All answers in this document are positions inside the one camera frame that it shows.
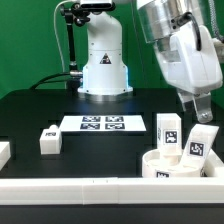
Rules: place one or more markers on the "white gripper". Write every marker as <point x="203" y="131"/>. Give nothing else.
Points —
<point x="194" y="72"/>

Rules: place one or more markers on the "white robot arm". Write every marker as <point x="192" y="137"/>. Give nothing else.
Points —
<point x="104" y="73"/>

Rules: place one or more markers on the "white right fence bar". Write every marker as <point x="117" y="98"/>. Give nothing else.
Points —
<point x="214" y="167"/>

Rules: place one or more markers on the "white fence bar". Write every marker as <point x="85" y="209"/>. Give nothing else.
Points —
<point x="86" y="191"/>
<point x="214" y="167"/>

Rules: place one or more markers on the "white tag marker sheet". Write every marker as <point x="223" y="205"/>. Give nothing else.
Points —
<point x="102" y="123"/>

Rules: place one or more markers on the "white front fence bar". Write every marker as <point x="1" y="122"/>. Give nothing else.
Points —
<point x="86" y="191"/>

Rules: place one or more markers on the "white left fence block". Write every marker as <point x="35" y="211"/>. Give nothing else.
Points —
<point x="5" y="153"/>

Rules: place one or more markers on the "overhead camera on mount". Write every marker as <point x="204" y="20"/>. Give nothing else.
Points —
<point x="105" y="5"/>

